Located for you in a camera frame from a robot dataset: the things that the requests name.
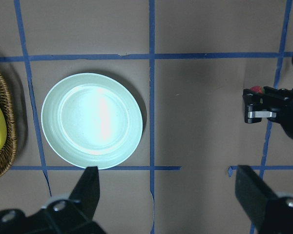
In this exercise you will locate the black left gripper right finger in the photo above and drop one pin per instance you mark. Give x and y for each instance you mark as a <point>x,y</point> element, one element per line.
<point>253,194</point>

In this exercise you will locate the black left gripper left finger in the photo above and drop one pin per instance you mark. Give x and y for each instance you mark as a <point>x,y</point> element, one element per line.
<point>86,192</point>

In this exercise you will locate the light green plate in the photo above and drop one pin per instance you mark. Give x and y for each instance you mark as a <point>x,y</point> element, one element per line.
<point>91,120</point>

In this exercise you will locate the wicker basket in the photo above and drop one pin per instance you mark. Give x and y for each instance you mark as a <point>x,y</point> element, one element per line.
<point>8,131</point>

